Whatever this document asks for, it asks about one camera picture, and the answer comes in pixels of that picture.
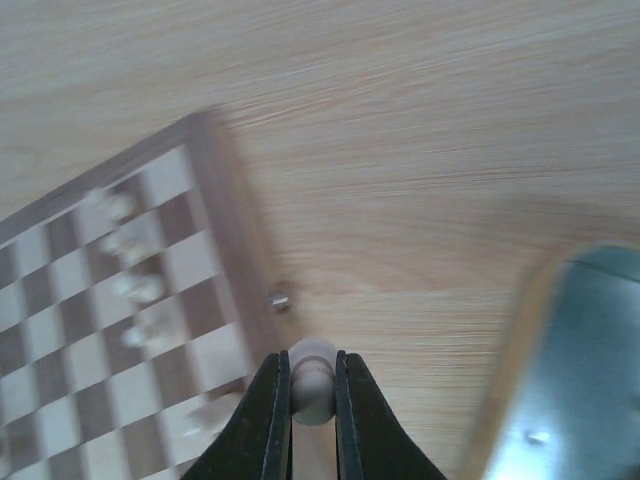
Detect white pawn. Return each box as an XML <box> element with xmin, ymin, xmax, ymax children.
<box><xmin>288</xmin><ymin>337</ymin><xmax>337</xmax><ymax>427</ymax></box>

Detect metal board clasp knob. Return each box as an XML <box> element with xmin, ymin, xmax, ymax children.
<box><xmin>269</xmin><ymin>281</ymin><xmax>291</xmax><ymax>314</ymax></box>

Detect gold metal tin tray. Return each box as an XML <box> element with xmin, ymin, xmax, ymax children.
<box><xmin>459</xmin><ymin>244</ymin><xmax>639</xmax><ymax>479</ymax></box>

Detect white pieces on board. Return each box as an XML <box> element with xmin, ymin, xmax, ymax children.
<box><xmin>86</xmin><ymin>189</ymin><xmax>227</xmax><ymax>431</ymax></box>

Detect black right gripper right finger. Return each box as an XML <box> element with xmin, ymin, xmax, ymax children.
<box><xmin>335</xmin><ymin>350</ymin><xmax>445</xmax><ymax>479</ymax></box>

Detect wooden chess board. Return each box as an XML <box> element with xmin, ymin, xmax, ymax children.
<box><xmin>1</xmin><ymin>109</ymin><xmax>281</xmax><ymax>479</ymax></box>

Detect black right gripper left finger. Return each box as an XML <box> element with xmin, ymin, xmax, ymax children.
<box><xmin>182</xmin><ymin>350</ymin><xmax>292</xmax><ymax>480</ymax></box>

